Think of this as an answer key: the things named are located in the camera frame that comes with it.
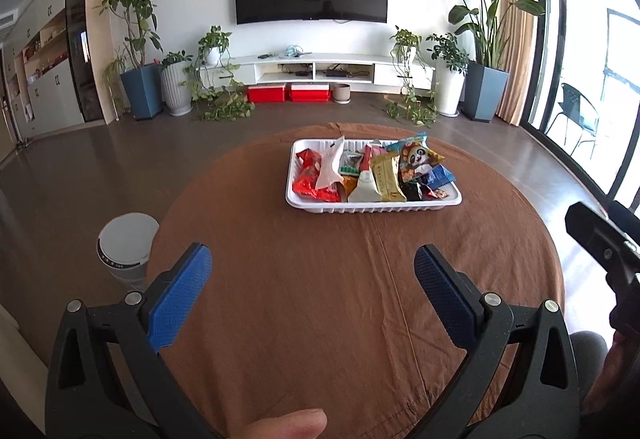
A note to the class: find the trailing vine in white pot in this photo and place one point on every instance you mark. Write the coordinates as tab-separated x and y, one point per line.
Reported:
405	39
215	41

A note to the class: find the white plastic tray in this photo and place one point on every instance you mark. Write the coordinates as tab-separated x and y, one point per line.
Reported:
370	208

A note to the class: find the empty grey flower pot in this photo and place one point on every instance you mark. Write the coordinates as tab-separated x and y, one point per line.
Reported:
342	93

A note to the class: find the silver white snack packet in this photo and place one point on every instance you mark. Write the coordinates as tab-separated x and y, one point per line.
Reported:
362	191

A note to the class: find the gold snack packet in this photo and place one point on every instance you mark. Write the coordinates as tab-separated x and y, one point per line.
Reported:
387	179

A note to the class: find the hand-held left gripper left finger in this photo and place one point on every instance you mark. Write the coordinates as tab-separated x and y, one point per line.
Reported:
180	294

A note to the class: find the broad-leaf plant in blue pot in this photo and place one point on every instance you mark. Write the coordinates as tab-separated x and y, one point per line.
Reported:
484	91

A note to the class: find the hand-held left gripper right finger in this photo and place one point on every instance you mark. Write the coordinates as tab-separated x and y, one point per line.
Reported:
445	299

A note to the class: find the leafy tree in blue pot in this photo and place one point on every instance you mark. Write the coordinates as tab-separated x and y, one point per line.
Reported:
142	91

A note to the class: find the green snack packet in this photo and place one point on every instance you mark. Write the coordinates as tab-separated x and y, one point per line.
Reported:
350	165

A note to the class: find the plant in tall white pot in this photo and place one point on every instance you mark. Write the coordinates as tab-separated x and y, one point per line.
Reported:
448	89

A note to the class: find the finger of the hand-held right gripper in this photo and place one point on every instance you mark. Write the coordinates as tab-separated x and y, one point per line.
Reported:
595	234
627	216

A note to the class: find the dark glass cabinet panel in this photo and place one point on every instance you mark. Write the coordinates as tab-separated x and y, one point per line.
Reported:
85	69

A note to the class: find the person's right hand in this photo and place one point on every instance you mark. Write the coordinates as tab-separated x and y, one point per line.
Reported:
622	369

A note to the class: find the red patterned candy packet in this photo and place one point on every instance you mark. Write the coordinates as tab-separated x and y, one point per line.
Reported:
436	194

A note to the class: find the cream leather chair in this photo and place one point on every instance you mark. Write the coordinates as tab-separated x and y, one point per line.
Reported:
20	369

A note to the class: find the red snack packet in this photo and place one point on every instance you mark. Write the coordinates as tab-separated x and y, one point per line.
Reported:
307	176

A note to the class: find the black mesh chair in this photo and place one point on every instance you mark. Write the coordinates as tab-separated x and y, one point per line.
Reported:
587	354

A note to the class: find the black snack packet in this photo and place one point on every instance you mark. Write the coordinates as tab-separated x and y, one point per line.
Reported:
411	191

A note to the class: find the brown tablecloth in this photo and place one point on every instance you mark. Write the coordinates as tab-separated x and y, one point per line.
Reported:
325	294

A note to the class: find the black-framed sliding glass door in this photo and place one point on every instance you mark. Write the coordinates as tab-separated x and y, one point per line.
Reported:
580	44

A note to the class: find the red storage box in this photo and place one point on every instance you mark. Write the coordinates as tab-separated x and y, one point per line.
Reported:
310	92
266	93

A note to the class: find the black balcony chair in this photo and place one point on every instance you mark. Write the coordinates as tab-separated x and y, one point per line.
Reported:
572	101

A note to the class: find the white round bin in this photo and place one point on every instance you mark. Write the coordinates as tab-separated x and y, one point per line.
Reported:
125	244

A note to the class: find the plant in ribbed white pot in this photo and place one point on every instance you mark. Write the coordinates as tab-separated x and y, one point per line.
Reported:
176	89

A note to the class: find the beige curtain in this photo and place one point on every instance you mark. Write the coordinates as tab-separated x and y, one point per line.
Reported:
517	44

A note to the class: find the person's left hand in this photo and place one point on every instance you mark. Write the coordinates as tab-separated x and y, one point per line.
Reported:
290	424

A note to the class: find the black media device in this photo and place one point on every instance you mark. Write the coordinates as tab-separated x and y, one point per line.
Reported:
335	72

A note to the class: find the white floating tv cabinet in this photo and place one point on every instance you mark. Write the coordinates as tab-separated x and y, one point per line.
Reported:
390	69

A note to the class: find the white wall cabinets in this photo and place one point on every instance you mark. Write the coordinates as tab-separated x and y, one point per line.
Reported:
50	94

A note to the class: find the light blue snack packet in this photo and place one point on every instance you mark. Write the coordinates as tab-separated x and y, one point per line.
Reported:
417	161

